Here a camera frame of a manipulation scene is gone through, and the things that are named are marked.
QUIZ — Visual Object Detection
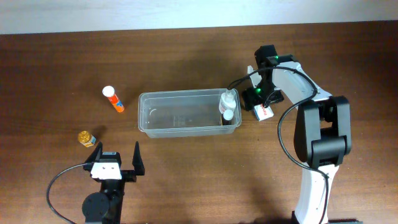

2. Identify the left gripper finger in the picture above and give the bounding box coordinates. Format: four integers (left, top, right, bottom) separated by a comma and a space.
132, 141, 145, 172
85, 142, 103, 163

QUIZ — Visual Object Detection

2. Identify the white Panadol box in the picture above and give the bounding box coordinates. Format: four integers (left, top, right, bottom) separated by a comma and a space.
254, 104, 274, 121

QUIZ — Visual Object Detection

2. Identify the small jar gold lid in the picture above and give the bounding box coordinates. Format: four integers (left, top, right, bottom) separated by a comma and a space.
78, 131, 96, 147

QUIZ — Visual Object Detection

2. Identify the white spray bottle clear cap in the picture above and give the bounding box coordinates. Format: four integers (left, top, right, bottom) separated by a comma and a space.
219, 90, 237, 114

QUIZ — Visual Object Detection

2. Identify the dark bottle white cap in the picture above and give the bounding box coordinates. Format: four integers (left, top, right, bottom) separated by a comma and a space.
221, 110, 234, 126

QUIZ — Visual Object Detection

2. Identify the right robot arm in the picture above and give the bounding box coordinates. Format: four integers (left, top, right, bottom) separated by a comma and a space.
242, 45, 352, 223

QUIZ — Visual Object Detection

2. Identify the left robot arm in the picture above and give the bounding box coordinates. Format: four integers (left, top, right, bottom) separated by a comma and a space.
82, 142, 145, 224

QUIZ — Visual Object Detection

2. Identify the clear plastic container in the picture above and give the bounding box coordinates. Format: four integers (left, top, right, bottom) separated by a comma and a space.
138, 88, 242, 138

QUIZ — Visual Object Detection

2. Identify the orange tablet tube white cap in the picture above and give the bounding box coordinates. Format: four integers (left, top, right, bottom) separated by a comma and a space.
102, 85, 124, 113

